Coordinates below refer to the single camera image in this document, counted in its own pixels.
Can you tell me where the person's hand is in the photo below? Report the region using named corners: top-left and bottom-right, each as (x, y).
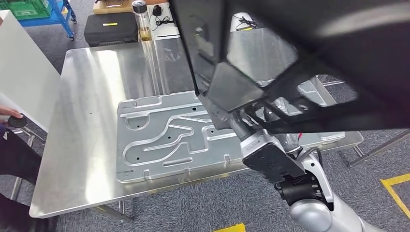
top-left (0, 107), bottom-right (24, 120)

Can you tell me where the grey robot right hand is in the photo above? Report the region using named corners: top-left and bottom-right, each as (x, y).
top-left (270, 97), bottom-right (304, 155)

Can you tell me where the small black handheld device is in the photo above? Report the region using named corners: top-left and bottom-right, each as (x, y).
top-left (8, 115), bottom-right (28, 129)

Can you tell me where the black plastic licence plate bracket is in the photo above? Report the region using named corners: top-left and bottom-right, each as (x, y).
top-left (169, 0), bottom-right (410, 134)

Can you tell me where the person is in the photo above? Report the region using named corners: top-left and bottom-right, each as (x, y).
top-left (0, 123), bottom-right (59, 232)

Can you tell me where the white panel board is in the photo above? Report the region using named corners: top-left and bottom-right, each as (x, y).
top-left (0, 9), bottom-right (61, 132)

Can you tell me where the green plastic crate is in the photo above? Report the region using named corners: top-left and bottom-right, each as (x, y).
top-left (0, 0), bottom-right (53, 20)

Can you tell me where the yellow floor tape rectangle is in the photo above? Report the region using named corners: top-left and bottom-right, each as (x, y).
top-left (380, 173), bottom-right (410, 219)

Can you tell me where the stamped sheet metal panel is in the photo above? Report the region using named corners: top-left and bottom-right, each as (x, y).
top-left (116, 75), bottom-right (346, 184)

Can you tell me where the black hard case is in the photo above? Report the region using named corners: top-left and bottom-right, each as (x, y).
top-left (84, 12), bottom-right (139, 48)

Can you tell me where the wooden box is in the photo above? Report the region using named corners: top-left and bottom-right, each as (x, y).
top-left (93, 0), bottom-right (135, 15)

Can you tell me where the clear bottle black cap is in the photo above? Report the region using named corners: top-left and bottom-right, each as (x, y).
top-left (132, 0), bottom-right (153, 42)

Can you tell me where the white table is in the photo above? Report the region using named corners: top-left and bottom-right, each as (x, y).
top-left (146, 3), bottom-right (257, 41)

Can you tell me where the black right camera mount bracket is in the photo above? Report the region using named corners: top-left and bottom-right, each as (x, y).
top-left (243, 142), bottom-right (307, 184)

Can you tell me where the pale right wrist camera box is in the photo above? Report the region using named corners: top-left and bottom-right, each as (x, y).
top-left (240, 130), bottom-right (276, 158)

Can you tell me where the metal stool frame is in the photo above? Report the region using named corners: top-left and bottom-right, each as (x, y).
top-left (9, 126), bottom-right (45, 201)

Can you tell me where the blue metal frame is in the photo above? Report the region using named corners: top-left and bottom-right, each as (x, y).
top-left (19, 0), bottom-right (77, 41)

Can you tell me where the black charger with cable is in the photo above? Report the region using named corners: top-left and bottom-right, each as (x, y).
top-left (149, 4), bottom-right (175, 32)

